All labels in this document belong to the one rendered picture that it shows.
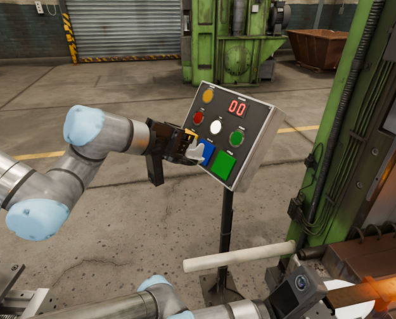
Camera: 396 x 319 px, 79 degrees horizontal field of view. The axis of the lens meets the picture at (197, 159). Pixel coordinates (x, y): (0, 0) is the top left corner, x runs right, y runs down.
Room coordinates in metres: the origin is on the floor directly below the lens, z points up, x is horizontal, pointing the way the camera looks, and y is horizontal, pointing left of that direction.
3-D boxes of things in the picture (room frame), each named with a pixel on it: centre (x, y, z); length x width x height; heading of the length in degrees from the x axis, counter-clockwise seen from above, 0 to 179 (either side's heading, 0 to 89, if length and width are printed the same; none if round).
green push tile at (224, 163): (0.64, -0.08, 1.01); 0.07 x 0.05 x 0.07; 36
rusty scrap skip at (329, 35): (6.85, -3.24, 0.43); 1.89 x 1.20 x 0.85; 12
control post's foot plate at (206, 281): (0.79, -0.13, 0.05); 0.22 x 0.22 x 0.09; 11
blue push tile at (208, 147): (0.72, -0.03, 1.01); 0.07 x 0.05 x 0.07; 36
